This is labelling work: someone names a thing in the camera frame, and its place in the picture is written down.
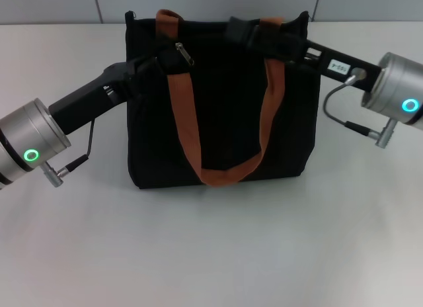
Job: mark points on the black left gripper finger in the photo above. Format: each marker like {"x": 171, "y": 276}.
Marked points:
{"x": 167, "y": 63}

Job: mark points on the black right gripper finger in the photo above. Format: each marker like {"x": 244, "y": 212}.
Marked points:
{"x": 264, "y": 39}

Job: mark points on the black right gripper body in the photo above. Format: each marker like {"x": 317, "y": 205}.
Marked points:
{"x": 324, "y": 67}

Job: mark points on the silver zipper pull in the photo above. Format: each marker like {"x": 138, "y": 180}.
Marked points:
{"x": 185, "y": 55}

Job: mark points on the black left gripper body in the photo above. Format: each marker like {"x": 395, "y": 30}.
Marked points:
{"x": 89, "y": 95}

